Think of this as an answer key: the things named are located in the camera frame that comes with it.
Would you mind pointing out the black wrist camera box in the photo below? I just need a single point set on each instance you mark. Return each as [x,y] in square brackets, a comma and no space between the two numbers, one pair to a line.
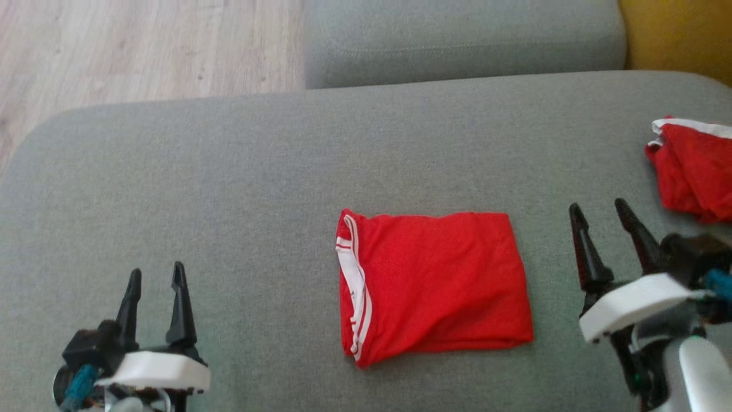
[91,346]
[692,257]

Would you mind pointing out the medium grey sofa seat cushion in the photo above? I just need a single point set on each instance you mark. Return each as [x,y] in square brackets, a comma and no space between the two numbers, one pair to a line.
[457,34]

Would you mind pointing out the plain red shorts white lining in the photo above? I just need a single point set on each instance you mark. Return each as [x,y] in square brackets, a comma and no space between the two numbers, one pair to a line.
[697,171]

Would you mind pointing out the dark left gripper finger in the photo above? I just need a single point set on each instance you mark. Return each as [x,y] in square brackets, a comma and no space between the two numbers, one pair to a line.
[181,320]
[130,320]

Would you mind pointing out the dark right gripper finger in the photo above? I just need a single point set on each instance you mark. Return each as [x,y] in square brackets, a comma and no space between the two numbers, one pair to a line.
[643,243]
[592,269]

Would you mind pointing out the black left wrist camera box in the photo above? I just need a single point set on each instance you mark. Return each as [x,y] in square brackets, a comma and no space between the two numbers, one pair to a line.
[91,346]

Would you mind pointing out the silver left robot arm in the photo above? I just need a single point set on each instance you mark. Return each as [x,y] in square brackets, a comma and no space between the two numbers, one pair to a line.
[126,405]

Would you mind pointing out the large grey sofa seat cushion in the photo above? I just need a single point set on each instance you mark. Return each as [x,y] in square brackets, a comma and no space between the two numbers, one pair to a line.
[229,189]

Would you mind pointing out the red jersey with lettering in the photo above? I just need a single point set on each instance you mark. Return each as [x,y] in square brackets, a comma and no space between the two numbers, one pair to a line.
[446,286]

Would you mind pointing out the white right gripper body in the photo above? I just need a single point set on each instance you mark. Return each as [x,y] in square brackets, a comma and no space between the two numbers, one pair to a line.
[635,303]

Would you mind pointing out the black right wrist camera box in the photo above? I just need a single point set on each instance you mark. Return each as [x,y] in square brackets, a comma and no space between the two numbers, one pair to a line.
[692,257]

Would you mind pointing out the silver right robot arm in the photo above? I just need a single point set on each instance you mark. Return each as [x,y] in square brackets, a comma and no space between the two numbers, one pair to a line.
[703,377]

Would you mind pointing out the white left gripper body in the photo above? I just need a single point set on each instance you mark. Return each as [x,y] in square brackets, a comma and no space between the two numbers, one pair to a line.
[160,369]

